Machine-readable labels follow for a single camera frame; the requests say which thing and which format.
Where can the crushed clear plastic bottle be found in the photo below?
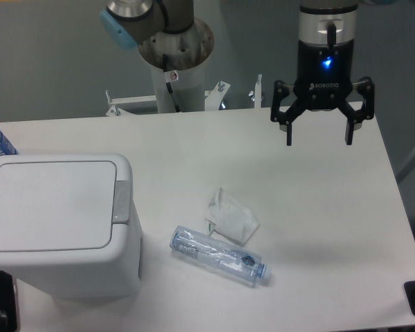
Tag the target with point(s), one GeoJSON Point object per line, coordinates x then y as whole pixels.
{"type": "Point", "coordinates": [219, 255]}

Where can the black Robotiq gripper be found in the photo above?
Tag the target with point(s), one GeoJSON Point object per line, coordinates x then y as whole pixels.
{"type": "Point", "coordinates": [323, 82]}

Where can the black clamp bottom left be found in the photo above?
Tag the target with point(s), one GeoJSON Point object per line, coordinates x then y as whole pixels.
{"type": "Point", "coordinates": [8, 312]}

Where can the grey lid push button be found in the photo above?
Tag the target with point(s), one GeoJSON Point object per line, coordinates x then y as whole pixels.
{"type": "Point", "coordinates": [121, 202]}

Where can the white trash can body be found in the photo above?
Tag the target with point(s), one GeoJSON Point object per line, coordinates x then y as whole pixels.
{"type": "Point", "coordinates": [111, 271]}

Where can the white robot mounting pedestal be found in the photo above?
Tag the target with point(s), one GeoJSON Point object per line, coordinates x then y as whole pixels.
{"type": "Point", "coordinates": [177, 63]}

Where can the grey robot arm base joint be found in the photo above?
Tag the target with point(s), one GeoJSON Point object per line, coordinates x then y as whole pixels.
{"type": "Point", "coordinates": [130, 23]}

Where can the crumpled white paper bag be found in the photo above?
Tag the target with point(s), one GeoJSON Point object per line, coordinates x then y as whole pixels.
{"type": "Point", "coordinates": [229, 218]}

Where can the white trash can lid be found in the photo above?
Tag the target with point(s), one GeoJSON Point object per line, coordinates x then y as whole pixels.
{"type": "Point", "coordinates": [55, 206]}

